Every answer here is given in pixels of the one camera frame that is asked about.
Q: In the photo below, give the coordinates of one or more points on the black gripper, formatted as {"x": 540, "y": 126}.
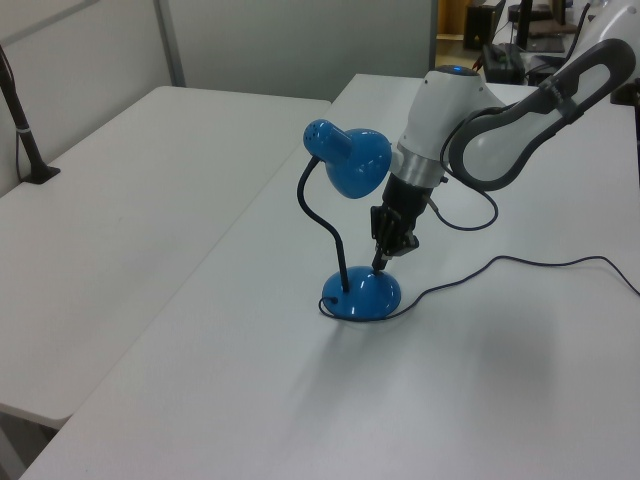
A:
{"x": 407, "y": 200}

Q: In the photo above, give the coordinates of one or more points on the blue gooseneck desk lamp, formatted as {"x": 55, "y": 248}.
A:
{"x": 357, "y": 160}

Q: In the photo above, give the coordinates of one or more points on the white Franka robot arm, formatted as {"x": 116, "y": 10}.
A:
{"x": 440, "y": 115}

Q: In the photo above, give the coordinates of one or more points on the black device with green light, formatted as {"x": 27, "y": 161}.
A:
{"x": 502, "y": 62}

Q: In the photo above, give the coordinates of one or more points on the dark upright panel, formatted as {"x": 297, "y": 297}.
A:
{"x": 480, "y": 27}

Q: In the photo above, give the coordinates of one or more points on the black box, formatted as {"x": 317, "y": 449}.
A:
{"x": 542, "y": 65}

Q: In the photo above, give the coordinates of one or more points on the dark flat slab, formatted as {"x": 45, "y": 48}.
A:
{"x": 547, "y": 42}

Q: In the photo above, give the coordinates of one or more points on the black monitor stand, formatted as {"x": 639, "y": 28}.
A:
{"x": 525, "y": 25}

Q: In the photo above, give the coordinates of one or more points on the grey metal partition post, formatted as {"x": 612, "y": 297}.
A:
{"x": 433, "y": 35}

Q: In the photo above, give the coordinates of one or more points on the black clamped camera pole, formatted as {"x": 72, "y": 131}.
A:
{"x": 27, "y": 145}

